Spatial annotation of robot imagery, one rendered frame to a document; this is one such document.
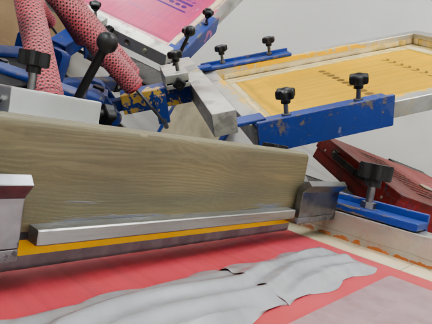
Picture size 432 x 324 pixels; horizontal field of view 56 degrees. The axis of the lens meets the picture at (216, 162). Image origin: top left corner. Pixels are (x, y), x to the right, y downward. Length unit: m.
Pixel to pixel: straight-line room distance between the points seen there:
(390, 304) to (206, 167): 0.19
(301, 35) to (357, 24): 0.37
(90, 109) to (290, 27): 2.32
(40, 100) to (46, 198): 0.30
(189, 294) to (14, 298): 0.11
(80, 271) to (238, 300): 0.11
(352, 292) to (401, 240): 0.18
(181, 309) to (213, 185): 0.14
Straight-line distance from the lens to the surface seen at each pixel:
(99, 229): 0.29
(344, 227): 0.57
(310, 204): 0.50
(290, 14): 2.86
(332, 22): 2.68
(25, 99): 0.56
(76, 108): 0.59
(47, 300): 0.27
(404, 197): 1.17
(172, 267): 0.34
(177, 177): 0.34
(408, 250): 0.54
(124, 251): 0.34
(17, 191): 0.25
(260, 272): 0.35
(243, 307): 0.29
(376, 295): 0.39
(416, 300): 0.41
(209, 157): 0.36
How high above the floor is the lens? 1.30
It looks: 17 degrees down
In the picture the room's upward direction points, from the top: 25 degrees clockwise
